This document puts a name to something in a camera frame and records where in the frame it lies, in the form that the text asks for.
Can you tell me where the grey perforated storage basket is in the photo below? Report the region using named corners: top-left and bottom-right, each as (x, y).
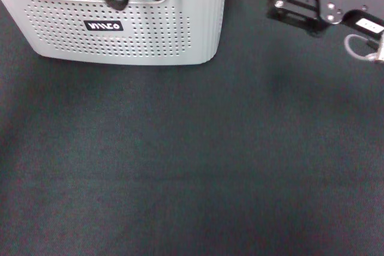
top-left (0, 0), bottom-right (234, 67)

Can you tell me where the black tablecloth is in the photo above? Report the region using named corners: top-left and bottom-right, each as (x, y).
top-left (0, 0), bottom-right (384, 256)

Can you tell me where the right gripper cable with connector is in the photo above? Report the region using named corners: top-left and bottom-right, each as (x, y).
top-left (344, 34), bottom-right (384, 63)

